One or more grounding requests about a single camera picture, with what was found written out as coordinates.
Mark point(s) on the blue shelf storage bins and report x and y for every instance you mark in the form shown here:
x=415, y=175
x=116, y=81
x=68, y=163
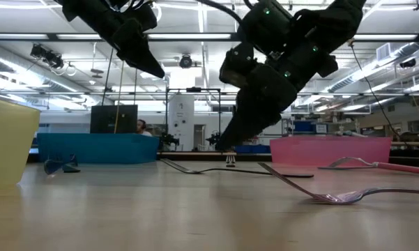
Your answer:
x=303, y=126

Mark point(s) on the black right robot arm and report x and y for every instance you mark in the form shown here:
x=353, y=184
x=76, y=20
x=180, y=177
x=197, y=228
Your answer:
x=334, y=21

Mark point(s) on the black metal fork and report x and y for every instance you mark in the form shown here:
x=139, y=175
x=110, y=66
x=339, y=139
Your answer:
x=293, y=175

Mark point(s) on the black round ceiling camera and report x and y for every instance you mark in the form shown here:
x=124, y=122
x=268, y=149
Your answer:
x=185, y=61

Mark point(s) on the person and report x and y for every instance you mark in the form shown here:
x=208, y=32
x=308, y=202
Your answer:
x=142, y=127

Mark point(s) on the black ceiling-mounted device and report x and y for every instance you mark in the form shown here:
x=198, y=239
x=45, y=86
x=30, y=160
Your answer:
x=47, y=55
x=408, y=62

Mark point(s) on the pink translucent plastic bin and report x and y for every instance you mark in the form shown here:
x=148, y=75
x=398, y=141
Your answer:
x=331, y=151

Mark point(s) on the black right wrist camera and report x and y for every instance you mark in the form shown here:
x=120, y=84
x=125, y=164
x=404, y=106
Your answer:
x=237, y=66

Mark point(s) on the blue plastic bin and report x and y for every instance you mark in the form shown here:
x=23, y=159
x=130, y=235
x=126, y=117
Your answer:
x=97, y=148

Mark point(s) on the iridescent rainbow metal fork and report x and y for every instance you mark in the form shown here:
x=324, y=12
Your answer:
x=334, y=198

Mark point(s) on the white column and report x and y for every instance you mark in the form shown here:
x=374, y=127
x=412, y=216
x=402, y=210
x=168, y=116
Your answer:
x=181, y=118

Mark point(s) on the blue background crate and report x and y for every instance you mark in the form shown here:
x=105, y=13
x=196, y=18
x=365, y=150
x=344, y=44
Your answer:
x=251, y=149

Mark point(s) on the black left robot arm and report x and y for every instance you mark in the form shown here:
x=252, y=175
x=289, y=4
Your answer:
x=76, y=8

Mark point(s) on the small black background robot arm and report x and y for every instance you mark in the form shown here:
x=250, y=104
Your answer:
x=167, y=140
x=213, y=138

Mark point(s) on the black monitor back panel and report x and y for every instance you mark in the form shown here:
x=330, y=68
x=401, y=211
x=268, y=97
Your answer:
x=113, y=118

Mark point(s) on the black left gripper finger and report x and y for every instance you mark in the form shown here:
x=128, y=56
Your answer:
x=141, y=61

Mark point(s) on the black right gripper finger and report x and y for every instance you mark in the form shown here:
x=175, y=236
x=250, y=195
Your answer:
x=261, y=104

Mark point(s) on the yellow translucent plastic bin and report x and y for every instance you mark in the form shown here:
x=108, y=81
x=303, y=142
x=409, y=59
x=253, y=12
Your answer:
x=8, y=146

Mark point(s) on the overhead light bar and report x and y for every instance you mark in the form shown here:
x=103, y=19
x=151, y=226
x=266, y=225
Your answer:
x=52, y=36

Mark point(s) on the black metal frame rack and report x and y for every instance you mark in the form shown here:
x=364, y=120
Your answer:
x=193, y=89

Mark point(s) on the white ceiling air vent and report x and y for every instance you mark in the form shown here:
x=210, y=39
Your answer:
x=383, y=51

